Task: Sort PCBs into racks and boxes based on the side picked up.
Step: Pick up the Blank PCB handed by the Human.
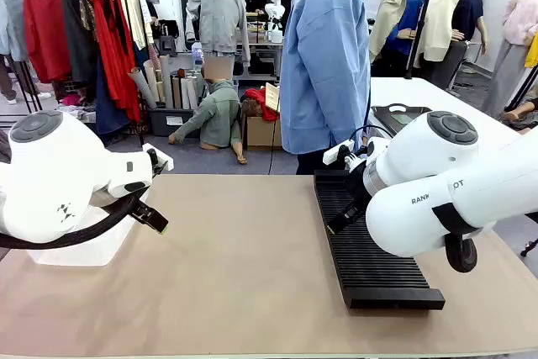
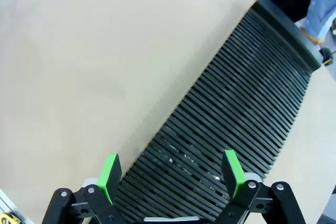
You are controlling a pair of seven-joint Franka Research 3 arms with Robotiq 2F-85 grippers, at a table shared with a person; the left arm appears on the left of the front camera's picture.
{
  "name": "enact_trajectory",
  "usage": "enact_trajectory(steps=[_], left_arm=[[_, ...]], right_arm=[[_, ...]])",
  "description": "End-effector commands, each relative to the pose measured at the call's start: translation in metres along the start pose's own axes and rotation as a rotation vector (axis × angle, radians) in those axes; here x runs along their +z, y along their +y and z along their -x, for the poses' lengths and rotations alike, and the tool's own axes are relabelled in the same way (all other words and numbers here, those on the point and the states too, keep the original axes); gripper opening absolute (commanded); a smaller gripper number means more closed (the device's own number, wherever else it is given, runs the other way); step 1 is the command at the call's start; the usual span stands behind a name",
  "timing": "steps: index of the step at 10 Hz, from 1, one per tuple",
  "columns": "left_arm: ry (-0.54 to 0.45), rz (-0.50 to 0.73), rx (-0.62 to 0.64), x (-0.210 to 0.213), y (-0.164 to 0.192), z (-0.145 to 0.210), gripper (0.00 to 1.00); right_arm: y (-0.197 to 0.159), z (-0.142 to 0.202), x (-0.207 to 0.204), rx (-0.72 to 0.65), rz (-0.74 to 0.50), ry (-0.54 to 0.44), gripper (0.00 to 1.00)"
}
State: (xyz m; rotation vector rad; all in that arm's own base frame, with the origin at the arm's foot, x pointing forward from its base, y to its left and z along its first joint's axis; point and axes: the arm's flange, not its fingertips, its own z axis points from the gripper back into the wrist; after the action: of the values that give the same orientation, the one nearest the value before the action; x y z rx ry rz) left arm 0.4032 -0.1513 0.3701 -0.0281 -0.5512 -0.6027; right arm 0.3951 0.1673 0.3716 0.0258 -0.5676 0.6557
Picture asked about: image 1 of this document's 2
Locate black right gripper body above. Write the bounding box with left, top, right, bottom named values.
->
left=346, top=161, right=373, bottom=213

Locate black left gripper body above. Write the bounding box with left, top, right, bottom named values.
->
left=128, top=193, right=152, bottom=220

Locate black plastic tray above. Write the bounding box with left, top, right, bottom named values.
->
left=371, top=103, right=433, bottom=138

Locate black slotted PCB rack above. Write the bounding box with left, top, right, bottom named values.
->
left=314, top=169, right=446, bottom=311

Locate clear plastic storage box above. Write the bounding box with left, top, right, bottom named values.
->
left=27, top=190, right=150, bottom=267

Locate dark plastic bin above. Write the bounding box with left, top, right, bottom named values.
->
left=147, top=106, right=201, bottom=138

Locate navy hanging garment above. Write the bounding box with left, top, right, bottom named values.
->
left=95, top=55, right=131, bottom=137

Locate white table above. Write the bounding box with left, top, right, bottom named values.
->
left=369, top=77, right=522, bottom=145

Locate cardboard box with red cloth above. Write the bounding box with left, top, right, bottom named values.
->
left=242, top=110, right=283, bottom=150

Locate tilted grey paper roll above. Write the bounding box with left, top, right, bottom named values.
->
left=128, top=66, right=157, bottom=108

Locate seated mannequin green jacket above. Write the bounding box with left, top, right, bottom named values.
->
left=167, top=57, right=249, bottom=166

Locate beige paper card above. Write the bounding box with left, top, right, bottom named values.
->
left=265, top=82, right=281, bottom=114

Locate beige paper roll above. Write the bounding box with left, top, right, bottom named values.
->
left=143, top=59, right=163, bottom=103

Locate red cloth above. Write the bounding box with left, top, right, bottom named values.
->
left=245, top=87, right=282, bottom=122

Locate person in blue shirt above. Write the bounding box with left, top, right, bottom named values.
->
left=279, top=0, right=373, bottom=176

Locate red dress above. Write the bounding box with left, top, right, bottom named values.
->
left=90, top=0, right=142, bottom=124

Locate black bag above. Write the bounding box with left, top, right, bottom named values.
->
left=157, top=18, right=180, bottom=57

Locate black hanging garment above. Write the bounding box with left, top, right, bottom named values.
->
left=61, top=0, right=98, bottom=87

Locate black tripod pole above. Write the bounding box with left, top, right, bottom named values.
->
left=403, top=0, right=438, bottom=80

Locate black tripod leg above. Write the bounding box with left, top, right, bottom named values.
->
left=520, top=236, right=538, bottom=258

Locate mannequin cream jacket navy shirt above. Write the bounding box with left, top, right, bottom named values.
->
left=422, top=0, right=488, bottom=91

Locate mannequin beige jacket blue shirt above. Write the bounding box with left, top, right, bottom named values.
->
left=368, top=0, right=434, bottom=78

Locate cream hanging garment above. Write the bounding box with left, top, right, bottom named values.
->
left=119, top=0, right=155, bottom=51

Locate red shirt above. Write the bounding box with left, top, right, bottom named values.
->
left=23, top=0, right=72, bottom=84

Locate mannequin in grey hoodie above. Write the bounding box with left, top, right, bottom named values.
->
left=184, top=0, right=252, bottom=68

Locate light grey hanging garment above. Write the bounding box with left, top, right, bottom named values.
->
left=0, top=0, right=30, bottom=62

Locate mannequin pink top grey skirt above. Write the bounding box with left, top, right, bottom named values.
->
left=481, top=0, right=538, bottom=119

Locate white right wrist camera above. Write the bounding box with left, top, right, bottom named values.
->
left=322, top=139, right=354, bottom=166

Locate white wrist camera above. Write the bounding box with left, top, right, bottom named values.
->
left=322, top=139, right=354, bottom=166
left=141, top=143, right=175, bottom=175

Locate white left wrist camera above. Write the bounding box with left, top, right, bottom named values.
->
left=141, top=143, right=175, bottom=175

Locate thin black camera cable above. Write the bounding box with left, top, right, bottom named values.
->
left=348, top=125, right=379, bottom=154

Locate black left arm cable sleeve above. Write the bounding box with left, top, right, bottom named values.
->
left=0, top=190, right=146, bottom=251

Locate black right arm cable strap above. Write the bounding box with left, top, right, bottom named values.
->
left=432, top=203, right=480, bottom=274

